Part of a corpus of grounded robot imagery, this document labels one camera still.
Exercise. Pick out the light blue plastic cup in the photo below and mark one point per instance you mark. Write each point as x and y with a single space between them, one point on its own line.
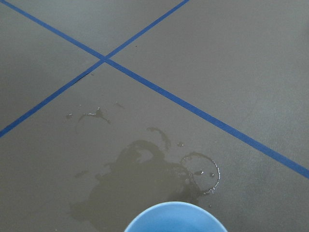
175 217

